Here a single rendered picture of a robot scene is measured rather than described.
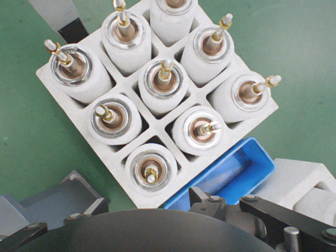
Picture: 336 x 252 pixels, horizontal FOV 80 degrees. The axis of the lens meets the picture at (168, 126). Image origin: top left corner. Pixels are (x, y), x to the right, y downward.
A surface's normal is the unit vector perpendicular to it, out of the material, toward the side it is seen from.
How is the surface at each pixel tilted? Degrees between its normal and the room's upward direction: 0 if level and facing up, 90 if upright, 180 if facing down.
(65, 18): 90
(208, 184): 0
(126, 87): 0
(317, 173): 0
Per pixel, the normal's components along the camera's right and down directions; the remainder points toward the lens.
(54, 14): 0.61, 0.79
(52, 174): 0.08, -0.08
